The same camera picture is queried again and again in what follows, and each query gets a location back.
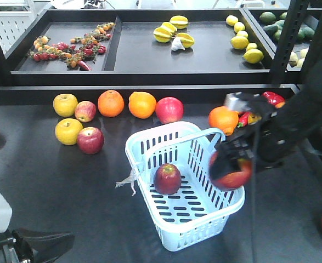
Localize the pink small apple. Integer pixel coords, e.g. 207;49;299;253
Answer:
74;101;97;123

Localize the large red apple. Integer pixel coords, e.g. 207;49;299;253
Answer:
155;97;184;124

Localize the white garlic bulb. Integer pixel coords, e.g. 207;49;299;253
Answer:
171;37;185;52

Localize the light blue plastic basket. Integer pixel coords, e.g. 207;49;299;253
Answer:
125;121;245;251

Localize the yellow apple by orange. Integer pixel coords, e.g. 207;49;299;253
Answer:
247;113;262;125

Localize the cherry tomato vine pile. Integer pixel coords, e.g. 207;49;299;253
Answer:
27;22;115;71

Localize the orange left of pair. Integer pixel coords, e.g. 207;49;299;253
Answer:
98;90;125;117

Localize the yellow apple back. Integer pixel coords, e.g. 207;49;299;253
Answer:
53;93;78;117

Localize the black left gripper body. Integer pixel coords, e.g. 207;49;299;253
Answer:
0;231;35;263

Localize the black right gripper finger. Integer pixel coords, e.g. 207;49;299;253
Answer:
209;145;241;180

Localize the orange of pair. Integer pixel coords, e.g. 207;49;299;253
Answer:
128;92;157;119
98;90;125;117

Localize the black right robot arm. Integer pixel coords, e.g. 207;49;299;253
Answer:
209;60;322;179

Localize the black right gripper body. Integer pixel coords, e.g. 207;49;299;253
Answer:
215;128;284;171

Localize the orange beside pepper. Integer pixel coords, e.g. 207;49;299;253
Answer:
275;102;285;108

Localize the red apple front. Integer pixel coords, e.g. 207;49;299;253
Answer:
154;163;181;195

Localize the yellow apple front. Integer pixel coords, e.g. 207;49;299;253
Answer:
55;118;83;146

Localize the red bell pepper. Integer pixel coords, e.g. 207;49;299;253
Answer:
262;92;285;106

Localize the orange with navel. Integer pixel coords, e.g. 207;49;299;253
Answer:
208;106;239;136

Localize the orange right of pair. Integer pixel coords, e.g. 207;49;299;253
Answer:
128;92;157;119

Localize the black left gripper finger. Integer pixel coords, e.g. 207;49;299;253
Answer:
12;228;75;262

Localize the dark red small apple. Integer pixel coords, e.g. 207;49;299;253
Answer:
77;127;104;155

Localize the black wooden display stand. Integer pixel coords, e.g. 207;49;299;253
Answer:
0;9;322;262

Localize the red chili pepper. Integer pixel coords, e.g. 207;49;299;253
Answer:
237;112;251;128

